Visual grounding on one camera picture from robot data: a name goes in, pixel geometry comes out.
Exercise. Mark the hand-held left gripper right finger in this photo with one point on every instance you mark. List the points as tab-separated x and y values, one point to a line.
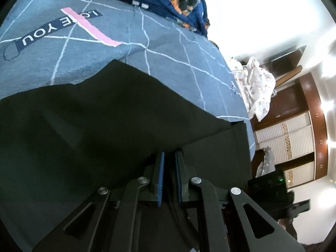
179	178

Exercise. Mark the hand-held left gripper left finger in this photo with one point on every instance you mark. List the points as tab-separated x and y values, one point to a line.
160	178

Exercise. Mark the black pants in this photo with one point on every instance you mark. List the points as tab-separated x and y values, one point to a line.
105	126

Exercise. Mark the grey white cloth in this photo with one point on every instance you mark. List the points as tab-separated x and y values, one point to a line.
267	160

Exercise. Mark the brown wooden wardrobe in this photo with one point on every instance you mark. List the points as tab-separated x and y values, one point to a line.
296	131

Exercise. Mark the white dotted cloth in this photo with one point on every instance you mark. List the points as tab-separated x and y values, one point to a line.
256	84

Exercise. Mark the blue checked bed sheet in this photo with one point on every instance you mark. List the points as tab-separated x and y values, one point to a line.
168	63

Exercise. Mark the dark wooden framed panel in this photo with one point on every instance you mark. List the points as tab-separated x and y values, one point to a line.
284	60

